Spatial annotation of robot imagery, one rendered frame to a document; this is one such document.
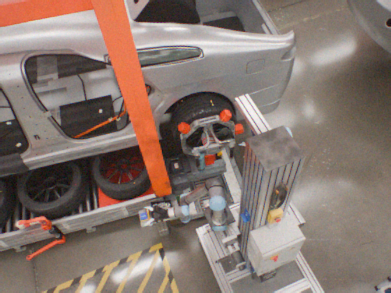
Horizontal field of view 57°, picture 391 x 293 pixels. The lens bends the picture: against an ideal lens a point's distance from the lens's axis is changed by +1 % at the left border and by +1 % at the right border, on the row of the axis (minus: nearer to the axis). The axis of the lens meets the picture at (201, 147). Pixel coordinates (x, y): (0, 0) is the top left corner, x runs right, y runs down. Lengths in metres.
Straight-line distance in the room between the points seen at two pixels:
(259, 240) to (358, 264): 1.67
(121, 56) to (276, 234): 1.61
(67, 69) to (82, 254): 2.15
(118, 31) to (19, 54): 1.20
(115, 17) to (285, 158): 1.19
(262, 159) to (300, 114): 2.98
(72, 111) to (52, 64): 0.88
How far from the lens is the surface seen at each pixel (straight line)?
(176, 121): 3.49
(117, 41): 2.16
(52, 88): 4.29
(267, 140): 2.10
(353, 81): 5.57
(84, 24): 3.12
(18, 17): 2.12
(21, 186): 4.20
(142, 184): 3.81
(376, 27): 4.83
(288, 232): 2.72
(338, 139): 4.82
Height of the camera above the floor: 3.72
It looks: 55 degrees down
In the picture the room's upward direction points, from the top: 5 degrees counter-clockwise
